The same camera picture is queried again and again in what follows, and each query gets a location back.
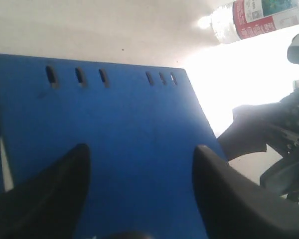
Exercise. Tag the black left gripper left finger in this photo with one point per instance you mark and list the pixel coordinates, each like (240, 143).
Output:
(49, 205)

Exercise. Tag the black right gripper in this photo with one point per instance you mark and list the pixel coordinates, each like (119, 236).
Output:
(276, 125)

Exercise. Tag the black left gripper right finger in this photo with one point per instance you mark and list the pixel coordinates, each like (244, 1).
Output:
(234, 207)

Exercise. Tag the clear plastic water bottle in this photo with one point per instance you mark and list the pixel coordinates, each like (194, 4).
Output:
(242, 19)

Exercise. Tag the blue ring binder notebook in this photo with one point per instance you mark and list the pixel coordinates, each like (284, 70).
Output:
(141, 123)

